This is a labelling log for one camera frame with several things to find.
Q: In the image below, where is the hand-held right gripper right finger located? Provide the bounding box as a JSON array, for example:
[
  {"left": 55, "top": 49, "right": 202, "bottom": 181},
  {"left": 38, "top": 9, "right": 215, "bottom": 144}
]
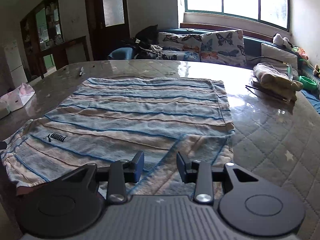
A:
[{"left": 176, "top": 151, "right": 259, "bottom": 203}]

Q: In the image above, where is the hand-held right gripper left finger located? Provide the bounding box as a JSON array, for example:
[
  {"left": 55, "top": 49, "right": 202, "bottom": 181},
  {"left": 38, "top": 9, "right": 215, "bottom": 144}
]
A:
[{"left": 59, "top": 151, "right": 145, "bottom": 204}]

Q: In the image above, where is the blue striped garment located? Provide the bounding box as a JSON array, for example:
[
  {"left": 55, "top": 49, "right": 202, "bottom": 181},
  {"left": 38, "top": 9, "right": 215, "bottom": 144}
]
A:
[{"left": 0, "top": 77, "right": 237, "bottom": 197}]

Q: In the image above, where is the folded yellow clothes stack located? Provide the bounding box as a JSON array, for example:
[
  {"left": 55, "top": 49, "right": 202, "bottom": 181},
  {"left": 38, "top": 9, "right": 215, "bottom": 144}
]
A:
[{"left": 252, "top": 63, "right": 304, "bottom": 102}]

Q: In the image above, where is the pink white plastic bag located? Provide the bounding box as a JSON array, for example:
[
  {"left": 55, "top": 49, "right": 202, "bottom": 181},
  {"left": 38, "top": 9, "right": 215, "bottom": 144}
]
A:
[{"left": 0, "top": 82, "right": 35, "bottom": 112}]

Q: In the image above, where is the white refrigerator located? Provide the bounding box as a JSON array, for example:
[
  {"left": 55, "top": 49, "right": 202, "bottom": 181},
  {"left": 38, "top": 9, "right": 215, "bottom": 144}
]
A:
[{"left": 3, "top": 40, "right": 28, "bottom": 90}]

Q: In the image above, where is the glass door cabinet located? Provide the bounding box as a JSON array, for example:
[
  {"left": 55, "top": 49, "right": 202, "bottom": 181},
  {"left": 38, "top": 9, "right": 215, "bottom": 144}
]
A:
[{"left": 20, "top": 0, "right": 66, "bottom": 78}]

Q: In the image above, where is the flat butterfly print cushion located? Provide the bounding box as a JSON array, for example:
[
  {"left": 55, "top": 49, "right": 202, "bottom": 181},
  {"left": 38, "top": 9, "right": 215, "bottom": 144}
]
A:
[{"left": 160, "top": 50, "right": 202, "bottom": 62}]

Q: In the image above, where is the blue chair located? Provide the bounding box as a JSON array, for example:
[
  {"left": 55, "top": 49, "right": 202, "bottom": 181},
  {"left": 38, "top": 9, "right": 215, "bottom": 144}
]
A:
[{"left": 108, "top": 47, "right": 134, "bottom": 60}]

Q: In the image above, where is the dark wooden side desk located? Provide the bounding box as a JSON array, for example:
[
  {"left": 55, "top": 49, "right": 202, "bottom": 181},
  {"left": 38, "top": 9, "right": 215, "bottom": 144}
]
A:
[{"left": 40, "top": 35, "right": 87, "bottom": 78}]

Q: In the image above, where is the long butterfly print cushion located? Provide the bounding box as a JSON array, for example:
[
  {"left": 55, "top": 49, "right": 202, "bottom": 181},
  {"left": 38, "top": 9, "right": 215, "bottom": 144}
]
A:
[{"left": 159, "top": 32, "right": 203, "bottom": 53}]

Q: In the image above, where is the black bag pile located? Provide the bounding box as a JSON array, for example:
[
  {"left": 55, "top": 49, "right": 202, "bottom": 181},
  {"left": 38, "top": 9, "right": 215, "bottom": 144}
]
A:
[{"left": 130, "top": 24, "right": 163, "bottom": 59}]

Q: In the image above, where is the teal bench sofa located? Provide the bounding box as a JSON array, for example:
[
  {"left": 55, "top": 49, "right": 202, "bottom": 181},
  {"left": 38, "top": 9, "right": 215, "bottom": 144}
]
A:
[{"left": 157, "top": 28, "right": 300, "bottom": 68}]

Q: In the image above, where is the blue mat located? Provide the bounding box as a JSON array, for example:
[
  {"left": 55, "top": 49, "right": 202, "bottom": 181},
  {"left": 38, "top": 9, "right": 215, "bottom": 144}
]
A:
[{"left": 300, "top": 87, "right": 320, "bottom": 114}]

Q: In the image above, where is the white pillow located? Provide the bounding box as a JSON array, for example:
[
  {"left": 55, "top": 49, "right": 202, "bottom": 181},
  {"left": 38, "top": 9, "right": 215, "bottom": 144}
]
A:
[{"left": 261, "top": 43, "right": 299, "bottom": 70}]

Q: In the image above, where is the green plastic bowl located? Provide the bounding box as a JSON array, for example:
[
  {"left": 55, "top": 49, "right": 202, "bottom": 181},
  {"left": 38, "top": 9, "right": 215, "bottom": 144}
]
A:
[{"left": 299, "top": 75, "right": 318, "bottom": 90}]

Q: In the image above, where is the dark wooden door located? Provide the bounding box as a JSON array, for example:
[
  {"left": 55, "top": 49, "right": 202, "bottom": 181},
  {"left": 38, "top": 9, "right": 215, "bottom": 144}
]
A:
[{"left": 84, "top": 0, "right": 130, "bottom": 61}]

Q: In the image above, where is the white plush toy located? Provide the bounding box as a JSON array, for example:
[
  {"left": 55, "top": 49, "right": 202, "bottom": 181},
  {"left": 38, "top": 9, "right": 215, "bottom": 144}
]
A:
[{"left": 272, "top": 33, "right": 292, "bottom": 47}]

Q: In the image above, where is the colourful toy pile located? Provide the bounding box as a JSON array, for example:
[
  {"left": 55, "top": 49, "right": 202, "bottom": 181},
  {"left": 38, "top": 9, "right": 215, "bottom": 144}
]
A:
[{"left": 291, "top": 46, "right": 309, "bottom": 60}]

